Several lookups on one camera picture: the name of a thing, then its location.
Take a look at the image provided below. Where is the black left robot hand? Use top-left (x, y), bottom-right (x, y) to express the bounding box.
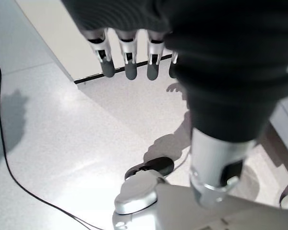
top-left (61, 0), bottom-right (288, 209)

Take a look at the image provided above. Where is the silver left robot leg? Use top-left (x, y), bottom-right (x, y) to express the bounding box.
top-left (112, 157), bottom-right (288, 230)

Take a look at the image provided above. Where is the black floor cable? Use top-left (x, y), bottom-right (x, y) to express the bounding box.
top-left (0, 56), bottom-right (104, 230)

